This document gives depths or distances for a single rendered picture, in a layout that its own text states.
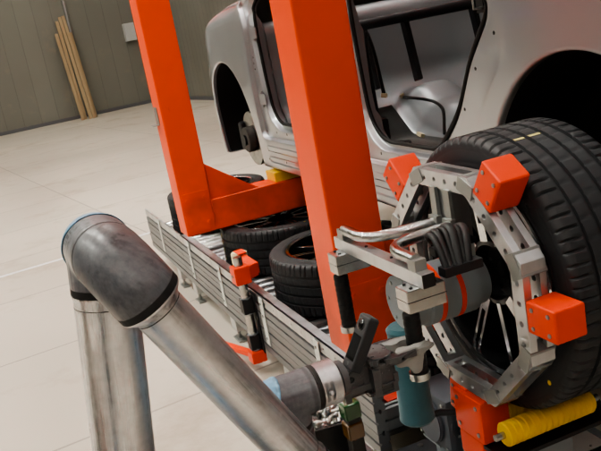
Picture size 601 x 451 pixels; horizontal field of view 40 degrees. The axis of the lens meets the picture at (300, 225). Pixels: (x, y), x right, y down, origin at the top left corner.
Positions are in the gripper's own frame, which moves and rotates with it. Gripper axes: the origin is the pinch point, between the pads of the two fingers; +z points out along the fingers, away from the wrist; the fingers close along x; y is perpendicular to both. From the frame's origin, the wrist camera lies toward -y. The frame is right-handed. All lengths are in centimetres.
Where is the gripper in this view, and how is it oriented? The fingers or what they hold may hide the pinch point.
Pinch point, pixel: (422, 339)
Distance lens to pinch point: 171.3
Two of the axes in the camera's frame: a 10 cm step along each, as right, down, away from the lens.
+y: 1.8, 9.5, 2.5
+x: 3.7, 1.7, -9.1
